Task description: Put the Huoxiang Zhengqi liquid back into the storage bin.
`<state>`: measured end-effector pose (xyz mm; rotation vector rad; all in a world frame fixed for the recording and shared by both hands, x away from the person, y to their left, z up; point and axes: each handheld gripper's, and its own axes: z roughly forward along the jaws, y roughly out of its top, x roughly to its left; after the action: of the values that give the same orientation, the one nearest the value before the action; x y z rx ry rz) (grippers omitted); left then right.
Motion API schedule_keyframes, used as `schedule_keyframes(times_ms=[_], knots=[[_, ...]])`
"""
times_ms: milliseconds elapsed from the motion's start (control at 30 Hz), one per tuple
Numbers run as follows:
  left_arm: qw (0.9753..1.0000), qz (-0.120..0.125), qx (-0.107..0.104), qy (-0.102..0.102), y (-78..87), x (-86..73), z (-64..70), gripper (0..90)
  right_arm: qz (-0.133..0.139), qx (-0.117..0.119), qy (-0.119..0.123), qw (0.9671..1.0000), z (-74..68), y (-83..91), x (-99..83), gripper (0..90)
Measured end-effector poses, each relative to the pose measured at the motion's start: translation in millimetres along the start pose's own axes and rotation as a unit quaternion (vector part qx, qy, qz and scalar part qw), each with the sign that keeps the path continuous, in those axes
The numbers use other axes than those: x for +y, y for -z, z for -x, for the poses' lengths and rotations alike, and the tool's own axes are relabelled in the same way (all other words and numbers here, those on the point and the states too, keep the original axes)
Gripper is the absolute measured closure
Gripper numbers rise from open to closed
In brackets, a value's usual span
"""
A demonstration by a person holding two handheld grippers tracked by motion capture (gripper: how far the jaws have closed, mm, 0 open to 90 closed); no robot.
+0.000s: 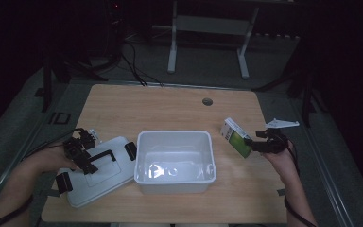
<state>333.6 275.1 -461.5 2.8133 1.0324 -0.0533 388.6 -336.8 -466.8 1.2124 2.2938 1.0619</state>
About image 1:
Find white lid with black handle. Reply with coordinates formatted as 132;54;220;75
56;135;138;210

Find white metal stand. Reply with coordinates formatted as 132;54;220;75
152;0;261;79

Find green and white carton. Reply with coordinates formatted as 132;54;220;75
219;117;253;159

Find black stand legs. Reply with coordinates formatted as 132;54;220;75
251;37;329;129

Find person's left hand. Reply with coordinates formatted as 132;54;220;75
42;143;79;174

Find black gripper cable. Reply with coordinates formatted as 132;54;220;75
21;127;86;161
283;143;318;227

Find white plastic storage box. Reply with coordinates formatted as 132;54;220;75
133;130;217;195

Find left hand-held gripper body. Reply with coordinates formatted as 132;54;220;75
63;127;102;165

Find black tripod stand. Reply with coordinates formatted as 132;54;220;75
34;46;121;114

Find black floor cables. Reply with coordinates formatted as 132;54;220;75
119;41;166;88

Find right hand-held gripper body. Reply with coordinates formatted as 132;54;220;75
254;117;301;155

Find black rectangular floor frame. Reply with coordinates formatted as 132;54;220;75
47;111;72;125

